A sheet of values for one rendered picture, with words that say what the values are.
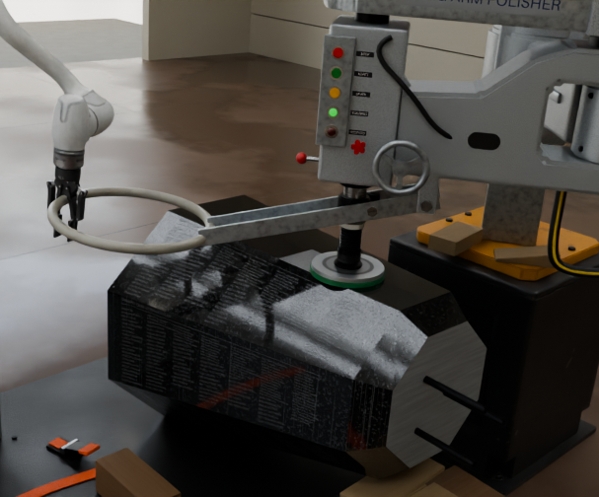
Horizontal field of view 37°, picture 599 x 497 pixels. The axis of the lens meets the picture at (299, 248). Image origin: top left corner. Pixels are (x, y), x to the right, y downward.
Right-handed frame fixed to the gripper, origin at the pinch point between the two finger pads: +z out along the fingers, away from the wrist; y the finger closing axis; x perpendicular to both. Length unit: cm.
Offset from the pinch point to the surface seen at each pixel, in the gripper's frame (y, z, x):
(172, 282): 30.8, 14.0, 15.1
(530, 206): 127, -20, 83
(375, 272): 95, -9, 16
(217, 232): 50, -13, 2
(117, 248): 32.6, -9.9, -21.5
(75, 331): -49, 86, 81
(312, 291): 80, -1, 8
